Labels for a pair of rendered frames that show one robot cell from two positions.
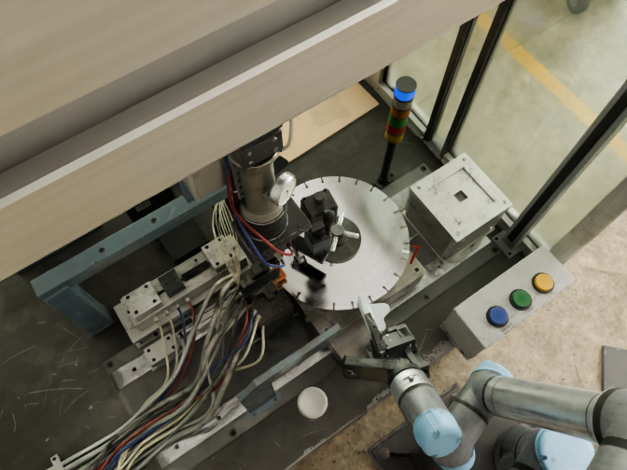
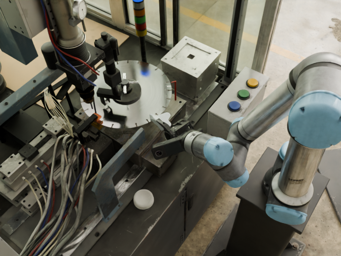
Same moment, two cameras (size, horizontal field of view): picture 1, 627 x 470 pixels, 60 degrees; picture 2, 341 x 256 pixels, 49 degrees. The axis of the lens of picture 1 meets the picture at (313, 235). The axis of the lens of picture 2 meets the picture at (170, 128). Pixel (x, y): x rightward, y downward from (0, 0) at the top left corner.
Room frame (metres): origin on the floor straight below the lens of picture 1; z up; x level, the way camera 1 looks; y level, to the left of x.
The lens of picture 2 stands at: (-0.42, 0.08, 1.95)
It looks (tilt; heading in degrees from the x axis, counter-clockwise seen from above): 53 degrees down; 342
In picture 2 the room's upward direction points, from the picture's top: 2 degrees counter-clockwise
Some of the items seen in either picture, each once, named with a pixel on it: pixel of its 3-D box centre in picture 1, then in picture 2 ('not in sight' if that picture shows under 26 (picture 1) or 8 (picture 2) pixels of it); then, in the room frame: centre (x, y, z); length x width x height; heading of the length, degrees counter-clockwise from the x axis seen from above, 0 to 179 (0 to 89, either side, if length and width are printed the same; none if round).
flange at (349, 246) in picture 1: (337, 237); (125, 89); (0.50, -0.05, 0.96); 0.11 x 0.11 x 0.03
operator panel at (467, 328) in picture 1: (505, 304); (237, 105); (0.39, -0.46, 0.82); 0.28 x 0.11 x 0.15; 125
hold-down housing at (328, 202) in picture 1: (318, 221); (109, 60); (0.44, -0.01, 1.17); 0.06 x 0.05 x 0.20; 116
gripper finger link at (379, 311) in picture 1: (375, 311); (162, 118); (0.33, -0.13, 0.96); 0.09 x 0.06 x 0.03; 20
